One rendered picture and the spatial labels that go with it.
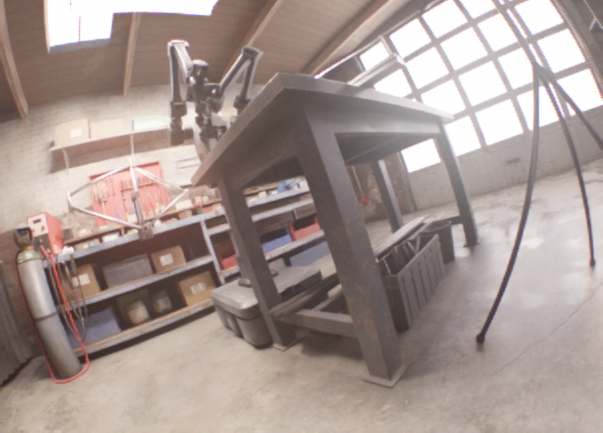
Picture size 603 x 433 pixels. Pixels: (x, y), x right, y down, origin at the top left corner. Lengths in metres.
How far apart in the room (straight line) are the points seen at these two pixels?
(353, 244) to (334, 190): 0.14
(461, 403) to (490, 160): 3.31
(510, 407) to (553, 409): 0.11
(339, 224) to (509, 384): 0.63
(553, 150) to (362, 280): 3.39
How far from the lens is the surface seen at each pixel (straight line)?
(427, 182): 3.99
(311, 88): 0.62
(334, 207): 0.62
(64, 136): 3.04
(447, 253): 1.59
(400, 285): 0.99
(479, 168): 3.76
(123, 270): 2.14
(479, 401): 0.74
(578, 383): 0.77
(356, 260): 0.63
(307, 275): 1.36
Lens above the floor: 0.57
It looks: 1 degrees up
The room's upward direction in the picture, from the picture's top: 19 degrees counter-clockwise
